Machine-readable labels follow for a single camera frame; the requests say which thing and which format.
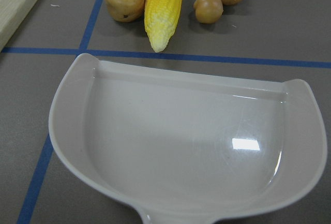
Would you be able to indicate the beige plastic dustpan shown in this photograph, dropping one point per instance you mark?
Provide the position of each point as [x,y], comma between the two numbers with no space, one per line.
[184,147]

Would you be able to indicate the yellow toy corn cob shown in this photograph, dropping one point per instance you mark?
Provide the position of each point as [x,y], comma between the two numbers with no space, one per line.
[160,21]

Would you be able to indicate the wooden cutting board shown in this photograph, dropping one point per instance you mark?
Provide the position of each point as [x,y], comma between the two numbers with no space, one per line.
[18,4]

